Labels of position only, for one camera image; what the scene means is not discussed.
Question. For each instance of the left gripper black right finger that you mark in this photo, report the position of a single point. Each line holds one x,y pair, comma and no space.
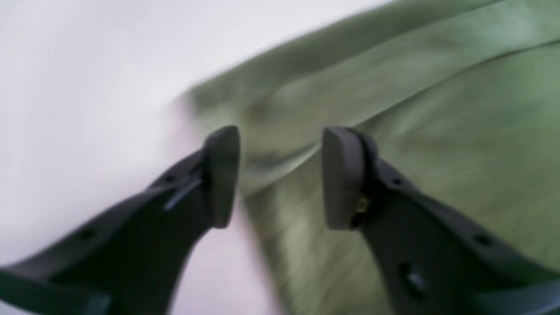
432,259

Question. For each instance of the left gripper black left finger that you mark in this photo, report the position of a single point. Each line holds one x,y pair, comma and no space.
129,259

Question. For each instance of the olive green T-shirt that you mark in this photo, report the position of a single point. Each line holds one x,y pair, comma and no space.
461,96

